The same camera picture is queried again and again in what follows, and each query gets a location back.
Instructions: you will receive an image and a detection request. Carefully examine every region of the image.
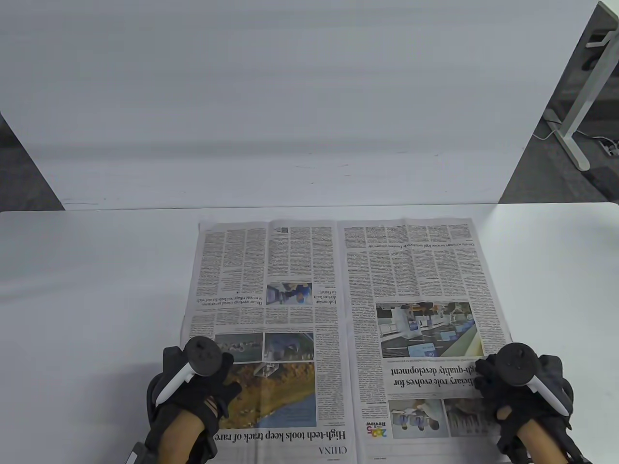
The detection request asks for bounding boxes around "white floor cable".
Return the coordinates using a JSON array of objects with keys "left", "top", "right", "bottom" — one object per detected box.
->
[{"left": 532, "top": 110, "right": 558, "bottom": 142}]

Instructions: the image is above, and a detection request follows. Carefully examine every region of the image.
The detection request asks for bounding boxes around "printed newspaper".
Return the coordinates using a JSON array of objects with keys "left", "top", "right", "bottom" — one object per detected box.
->
[{"left": 180, "top": 217, "right": 513, "bottom": 464}]

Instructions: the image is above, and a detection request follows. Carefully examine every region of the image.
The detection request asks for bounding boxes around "black and white controller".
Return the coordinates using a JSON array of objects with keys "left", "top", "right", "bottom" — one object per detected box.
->
[
  {"left": 155, "top": 337, "right": 226, "bottom": 407},
  {"left": 498, "top": 343, "right": 569, "bottom": 416}
]

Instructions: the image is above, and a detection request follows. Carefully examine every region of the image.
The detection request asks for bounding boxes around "person's right forearm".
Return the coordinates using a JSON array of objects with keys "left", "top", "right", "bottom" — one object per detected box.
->
[{"left": 517, "top": 417, "right": 569, "bottom": 464}]

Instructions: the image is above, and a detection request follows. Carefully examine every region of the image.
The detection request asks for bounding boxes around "person's left hand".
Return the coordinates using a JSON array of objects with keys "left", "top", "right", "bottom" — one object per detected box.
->
[{"left": 145, "top": 346, "right": 242, "bottom": 433}]

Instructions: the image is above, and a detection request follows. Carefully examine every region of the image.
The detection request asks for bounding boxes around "white desk leg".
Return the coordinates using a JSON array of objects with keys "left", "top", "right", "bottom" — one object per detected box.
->
[{"left": 551, "top": 0, "right": 619, "bottom": 171}]

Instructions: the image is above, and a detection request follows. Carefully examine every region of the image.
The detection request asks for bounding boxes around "person's left forearm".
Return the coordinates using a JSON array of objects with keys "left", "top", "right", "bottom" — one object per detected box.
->
[{"left": 157, "top": 411, "right": 209, "bottom": 464}]

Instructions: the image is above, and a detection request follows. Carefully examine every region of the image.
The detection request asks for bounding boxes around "white backdrop board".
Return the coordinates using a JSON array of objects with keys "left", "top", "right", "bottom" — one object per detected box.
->
[{"left": 0, "top": 0, "right": 600, "bottom": 211}]

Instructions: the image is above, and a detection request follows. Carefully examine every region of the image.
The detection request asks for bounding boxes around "black wrist camera strap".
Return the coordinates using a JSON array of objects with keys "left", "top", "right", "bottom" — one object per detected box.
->
[
  {"left": 127, "top": 441, "right": 161, "bottom": 464},
  {"left": 565, "top": 433, "right": 591, "bottom": 464}
]

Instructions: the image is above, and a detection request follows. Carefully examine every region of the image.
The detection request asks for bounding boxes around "person's right hand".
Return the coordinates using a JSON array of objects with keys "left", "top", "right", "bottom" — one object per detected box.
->
[{"left": 474, "top": 354, "right": 576, "bottom": 438}]

